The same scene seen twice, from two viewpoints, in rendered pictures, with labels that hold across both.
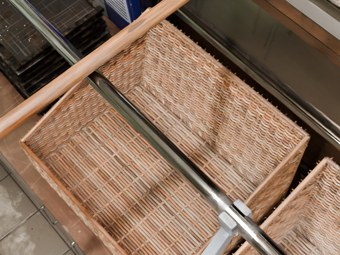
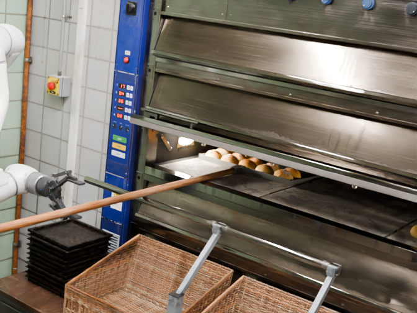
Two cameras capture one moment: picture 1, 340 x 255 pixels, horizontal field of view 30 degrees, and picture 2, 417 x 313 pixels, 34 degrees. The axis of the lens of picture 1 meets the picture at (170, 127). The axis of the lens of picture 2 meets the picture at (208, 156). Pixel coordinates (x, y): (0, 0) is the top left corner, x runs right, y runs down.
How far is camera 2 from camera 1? 2.04 m
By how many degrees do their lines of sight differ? 49
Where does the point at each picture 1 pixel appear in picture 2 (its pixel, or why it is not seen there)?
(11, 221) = not seen: outside the picture
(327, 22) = (249, 152)
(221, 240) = (213, 238)
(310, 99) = (234, 243)
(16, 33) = (63, 239)
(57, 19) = (86, 237)
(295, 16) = (227, 196)
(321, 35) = (239, 200)
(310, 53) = (233, 220)
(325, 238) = not seen: outside the picture
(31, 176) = not seen: outside the picture
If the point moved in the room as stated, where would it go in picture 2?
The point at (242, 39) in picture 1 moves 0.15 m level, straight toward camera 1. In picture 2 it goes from (197, 226) to (202, 239)
